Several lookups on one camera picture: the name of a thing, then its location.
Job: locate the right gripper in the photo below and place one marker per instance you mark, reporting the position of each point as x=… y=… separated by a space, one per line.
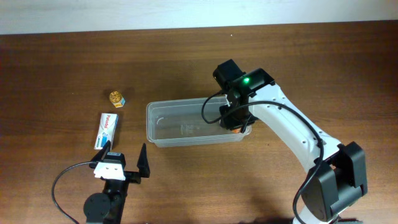
x=234 y=121

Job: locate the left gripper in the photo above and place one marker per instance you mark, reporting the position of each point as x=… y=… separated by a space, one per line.
x=132 y=177

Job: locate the white Panadol box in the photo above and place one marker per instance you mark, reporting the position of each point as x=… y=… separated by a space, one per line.
x=106 y=130

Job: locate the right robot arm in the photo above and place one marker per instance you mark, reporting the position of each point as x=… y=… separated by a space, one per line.
x=336 y=173

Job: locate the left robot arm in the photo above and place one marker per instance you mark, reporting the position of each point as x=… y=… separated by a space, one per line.
x=108 y=205

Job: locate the clear plastic container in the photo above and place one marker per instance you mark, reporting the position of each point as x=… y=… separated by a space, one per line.
x=179 y=123

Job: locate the gold lid balm jar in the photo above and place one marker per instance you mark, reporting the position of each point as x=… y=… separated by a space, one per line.
x=116 y=99

